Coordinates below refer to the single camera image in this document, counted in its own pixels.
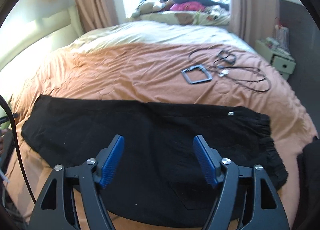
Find orange bed duvet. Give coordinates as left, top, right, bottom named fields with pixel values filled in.
left=4, top=19, right=320, bottom=230

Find pile of plush toys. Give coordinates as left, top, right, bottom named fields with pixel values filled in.
left=126, top=0, right=231, bottom=26

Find pink curtain right of window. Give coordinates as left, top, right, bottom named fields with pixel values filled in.
left=229, top=0, right=279, bottom=46

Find cream padded headboard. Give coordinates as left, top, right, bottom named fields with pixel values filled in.
left=1, top=5, right=84, bottom=69

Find grey square frame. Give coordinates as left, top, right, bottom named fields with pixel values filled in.
left=181, top=65, right=213, bottom=85

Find black cable on bed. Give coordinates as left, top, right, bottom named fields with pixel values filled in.
left=188, top=47, right=272, bottom=93

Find folded black garment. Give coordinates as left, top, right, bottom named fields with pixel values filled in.
left=297, top=136, right=319, bottom=221

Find black pants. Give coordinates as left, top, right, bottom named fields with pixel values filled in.
left=22, top=96, right=288, bottom=228

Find black cable at left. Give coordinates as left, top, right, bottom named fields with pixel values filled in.
left=0, top=94, right=37, bottom=205

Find white bedside drawer cabinet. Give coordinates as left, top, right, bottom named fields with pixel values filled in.
left=254, top=38, right=296, bottom=80

